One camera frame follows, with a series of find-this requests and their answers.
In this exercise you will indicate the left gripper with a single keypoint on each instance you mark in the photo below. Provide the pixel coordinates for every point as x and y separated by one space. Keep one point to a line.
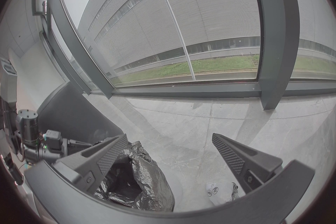
59 155

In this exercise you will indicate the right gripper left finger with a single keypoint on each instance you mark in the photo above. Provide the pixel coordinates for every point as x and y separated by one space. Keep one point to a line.
89 165

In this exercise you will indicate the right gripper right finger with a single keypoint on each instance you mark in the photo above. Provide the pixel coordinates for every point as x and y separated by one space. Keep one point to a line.
249 162

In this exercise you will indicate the black plastic bag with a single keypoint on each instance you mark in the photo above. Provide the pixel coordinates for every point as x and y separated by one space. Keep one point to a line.
152 178

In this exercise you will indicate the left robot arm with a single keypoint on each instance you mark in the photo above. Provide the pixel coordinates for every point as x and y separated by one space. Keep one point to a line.
27 125

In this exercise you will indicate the dark grey round chair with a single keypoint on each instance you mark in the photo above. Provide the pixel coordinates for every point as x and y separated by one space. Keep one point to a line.
78 112

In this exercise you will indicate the clear printed wrapper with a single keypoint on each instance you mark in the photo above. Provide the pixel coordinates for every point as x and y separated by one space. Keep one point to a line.
216 194

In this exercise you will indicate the window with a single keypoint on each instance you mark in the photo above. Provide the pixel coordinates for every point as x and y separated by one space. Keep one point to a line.
278 34

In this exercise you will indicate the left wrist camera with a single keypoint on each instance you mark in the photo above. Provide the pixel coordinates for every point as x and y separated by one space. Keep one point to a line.
53 139

